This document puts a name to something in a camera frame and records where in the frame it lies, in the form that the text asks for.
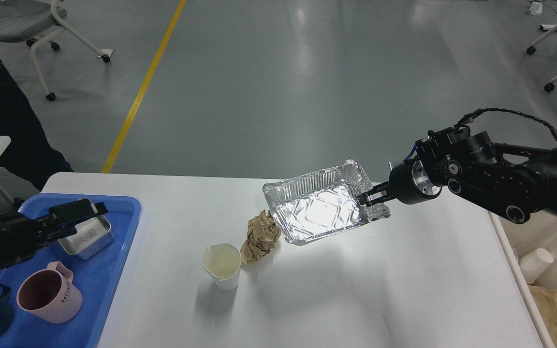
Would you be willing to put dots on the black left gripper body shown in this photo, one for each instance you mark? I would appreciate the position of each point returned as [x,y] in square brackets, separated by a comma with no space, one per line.
[20,238]

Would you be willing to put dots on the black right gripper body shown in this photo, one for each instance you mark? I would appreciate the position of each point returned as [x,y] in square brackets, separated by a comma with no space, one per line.
[416,187]

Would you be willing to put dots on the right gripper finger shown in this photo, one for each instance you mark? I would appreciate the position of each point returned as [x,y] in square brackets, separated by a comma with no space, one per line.
[375,198]
[377,192]

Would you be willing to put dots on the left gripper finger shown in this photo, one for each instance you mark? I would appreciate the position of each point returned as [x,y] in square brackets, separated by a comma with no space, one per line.
[63,230]
[70,214]

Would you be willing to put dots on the stainless steel rectangular tin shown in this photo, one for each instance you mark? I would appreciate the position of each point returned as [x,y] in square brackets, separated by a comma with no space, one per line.
[91,237]

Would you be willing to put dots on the aluminium foil tray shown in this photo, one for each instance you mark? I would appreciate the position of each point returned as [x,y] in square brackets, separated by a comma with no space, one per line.
[323,203]

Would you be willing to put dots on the pink HOME mug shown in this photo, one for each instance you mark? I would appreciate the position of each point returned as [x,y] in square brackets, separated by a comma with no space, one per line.
[50,294]

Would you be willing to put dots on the white paper cup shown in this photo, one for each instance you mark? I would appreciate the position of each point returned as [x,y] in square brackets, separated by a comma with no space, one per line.
[223,262]

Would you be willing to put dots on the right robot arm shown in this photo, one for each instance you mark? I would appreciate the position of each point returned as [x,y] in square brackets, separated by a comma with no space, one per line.
[511,181]

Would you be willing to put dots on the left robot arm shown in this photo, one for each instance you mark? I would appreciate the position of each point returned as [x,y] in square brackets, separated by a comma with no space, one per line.
[47,250]

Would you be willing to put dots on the left floor socket plate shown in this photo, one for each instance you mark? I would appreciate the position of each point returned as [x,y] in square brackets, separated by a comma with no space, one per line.
[394,166]

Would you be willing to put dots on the blue plastic tray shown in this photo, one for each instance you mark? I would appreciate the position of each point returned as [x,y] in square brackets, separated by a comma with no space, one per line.
[96,278]

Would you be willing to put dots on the person in beige sweater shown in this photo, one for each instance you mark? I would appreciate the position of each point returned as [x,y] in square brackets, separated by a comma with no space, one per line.
[29,154]

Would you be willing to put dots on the paper cup in bin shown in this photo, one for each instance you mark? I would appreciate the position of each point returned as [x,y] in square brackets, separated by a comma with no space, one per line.
[533,264]

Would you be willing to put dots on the white plastic bin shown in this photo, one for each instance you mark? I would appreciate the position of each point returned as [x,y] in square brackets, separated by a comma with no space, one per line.
[519,240]

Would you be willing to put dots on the grey office chair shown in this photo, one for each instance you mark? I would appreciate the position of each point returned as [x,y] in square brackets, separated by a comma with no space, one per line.
[37,23]

